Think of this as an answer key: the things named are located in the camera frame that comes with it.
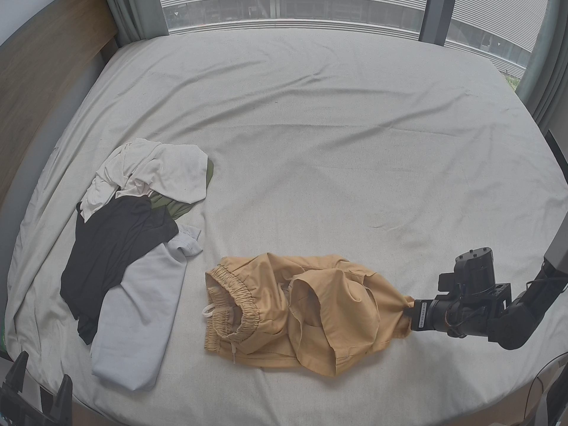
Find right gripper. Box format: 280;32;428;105
409;297;460;334

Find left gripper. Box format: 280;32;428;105
0;350;74;426

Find tan shorts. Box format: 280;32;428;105
203;252;416;378

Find bed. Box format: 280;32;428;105
0;0;568;426

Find pale blue garment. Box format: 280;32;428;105
91;224;204;392

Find black garment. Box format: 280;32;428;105
60;196;179;346

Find green garment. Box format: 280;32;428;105
148;158;216;222

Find white garment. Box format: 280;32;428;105
80;138;209;222

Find grey-green curtain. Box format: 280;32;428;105
95;0;171;44
516;0;568;127

